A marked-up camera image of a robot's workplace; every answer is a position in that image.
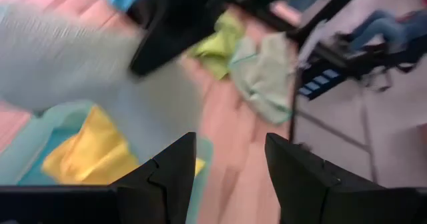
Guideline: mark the pale green microfiber towel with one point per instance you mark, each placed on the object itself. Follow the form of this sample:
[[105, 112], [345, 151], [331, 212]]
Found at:
[[66, 60], [267, 80]]

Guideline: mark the lime green microfiber towel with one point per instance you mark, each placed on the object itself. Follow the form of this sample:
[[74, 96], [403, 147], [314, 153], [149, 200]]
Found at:
[[217, 47]]

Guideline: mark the person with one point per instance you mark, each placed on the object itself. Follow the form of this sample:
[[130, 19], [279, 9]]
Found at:
[[383, 27]]

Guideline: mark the yellow microfiber towel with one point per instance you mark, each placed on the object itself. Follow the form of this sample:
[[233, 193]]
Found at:
[[86, 154]]

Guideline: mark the grey metal cart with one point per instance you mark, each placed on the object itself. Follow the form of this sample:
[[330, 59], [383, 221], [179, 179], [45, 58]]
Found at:
[[333, 55]]

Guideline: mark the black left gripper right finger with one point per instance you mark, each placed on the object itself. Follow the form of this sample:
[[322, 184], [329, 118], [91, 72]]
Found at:
[[333, 204]]

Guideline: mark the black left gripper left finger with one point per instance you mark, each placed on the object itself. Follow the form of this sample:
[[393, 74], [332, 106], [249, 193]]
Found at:
[[100, 204]]

